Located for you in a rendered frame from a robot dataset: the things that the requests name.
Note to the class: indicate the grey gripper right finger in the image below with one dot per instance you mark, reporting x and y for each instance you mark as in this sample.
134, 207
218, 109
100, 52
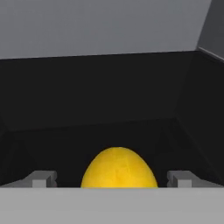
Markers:
183, 178

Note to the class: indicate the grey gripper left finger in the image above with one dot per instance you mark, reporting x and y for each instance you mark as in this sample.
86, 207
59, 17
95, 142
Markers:
40, 178

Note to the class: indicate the yellow lemon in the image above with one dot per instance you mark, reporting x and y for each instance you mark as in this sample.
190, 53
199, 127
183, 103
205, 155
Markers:
119, 169

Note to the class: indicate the dark grey fridge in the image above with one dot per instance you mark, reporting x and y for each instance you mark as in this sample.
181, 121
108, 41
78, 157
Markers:
110, 87

